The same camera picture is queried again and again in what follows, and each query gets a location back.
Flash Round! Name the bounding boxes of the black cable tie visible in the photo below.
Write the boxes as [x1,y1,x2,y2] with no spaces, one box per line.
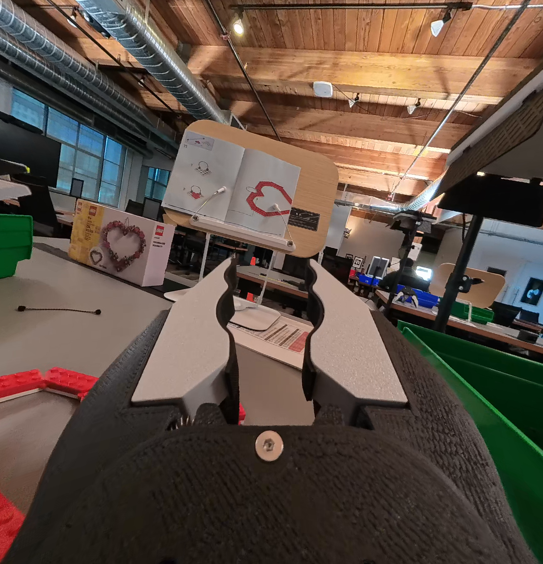
[17,305,101,315]

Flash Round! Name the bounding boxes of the black camera tripod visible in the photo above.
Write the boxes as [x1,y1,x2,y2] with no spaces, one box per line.
[391,211,433,283]

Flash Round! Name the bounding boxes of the silver spiral air duct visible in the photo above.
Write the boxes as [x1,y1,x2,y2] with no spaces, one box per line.
[371,178,448,212]
[78,0,230,126]

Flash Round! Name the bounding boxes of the small window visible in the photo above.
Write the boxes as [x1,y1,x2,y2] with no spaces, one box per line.
[146,167,171,201]

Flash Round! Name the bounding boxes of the laminated paper sheet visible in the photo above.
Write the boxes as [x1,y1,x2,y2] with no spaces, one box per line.
[229,319,314,371]

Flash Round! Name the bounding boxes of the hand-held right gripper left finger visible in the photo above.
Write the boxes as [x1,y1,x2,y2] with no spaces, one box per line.
[130,257,242,426]

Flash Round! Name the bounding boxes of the black office chair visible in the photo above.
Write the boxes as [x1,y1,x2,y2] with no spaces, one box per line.
[126,198,164,221]

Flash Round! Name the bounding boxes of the blue plastic bin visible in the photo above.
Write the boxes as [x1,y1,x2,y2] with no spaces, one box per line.
[395,286,440,307]

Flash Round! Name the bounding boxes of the black light track rail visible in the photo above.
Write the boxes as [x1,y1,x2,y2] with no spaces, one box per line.
[229,2,473,11]

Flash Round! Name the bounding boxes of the grey insulated ceiling pipe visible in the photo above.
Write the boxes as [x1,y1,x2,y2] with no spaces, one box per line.
[0,0,166,133]

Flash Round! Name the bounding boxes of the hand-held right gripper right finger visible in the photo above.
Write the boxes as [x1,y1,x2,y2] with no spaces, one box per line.
[300,259,409,424]

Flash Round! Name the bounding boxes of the raised desk top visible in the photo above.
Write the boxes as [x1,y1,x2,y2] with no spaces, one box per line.
[445,57,543,199]

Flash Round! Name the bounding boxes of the small green plastic bin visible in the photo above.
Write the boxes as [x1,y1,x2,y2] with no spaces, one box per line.
[448,300,495,324]

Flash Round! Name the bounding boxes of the large dark screen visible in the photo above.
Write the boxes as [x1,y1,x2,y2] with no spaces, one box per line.
[0,115,61,186]

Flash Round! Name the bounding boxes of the wooden book stand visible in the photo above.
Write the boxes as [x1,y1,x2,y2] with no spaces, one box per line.
[162,120,339,332]
[438,263,507,309]

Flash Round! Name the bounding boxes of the black stand pole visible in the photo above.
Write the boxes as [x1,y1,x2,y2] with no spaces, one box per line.
[432,214,484,333]

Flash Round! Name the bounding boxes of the white post stand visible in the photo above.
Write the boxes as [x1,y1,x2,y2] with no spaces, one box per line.
[164,233,210,302]

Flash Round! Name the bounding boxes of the lego box with heart picture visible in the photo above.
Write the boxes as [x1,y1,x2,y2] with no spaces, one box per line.
[69,198,176,287]

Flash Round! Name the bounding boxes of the open instruction booklet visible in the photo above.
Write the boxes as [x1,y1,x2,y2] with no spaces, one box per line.
[161,131,301,230]

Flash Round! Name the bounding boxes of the large green plastic bin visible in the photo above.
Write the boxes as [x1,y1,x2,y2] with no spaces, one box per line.
[397,320,543,564]

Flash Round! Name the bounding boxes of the dark framed wall picture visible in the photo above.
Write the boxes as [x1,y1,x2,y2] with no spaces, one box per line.
[520,278,543,306]

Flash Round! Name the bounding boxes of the long wooden table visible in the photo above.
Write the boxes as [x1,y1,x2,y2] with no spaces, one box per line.
[236,269,309,300]
[375,291,543,357]

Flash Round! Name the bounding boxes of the large window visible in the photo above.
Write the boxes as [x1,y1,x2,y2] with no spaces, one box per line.
[11,88,127,208]

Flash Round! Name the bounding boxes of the red lego heart frame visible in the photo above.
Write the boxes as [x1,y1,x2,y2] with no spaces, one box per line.
[0,367,246,564]

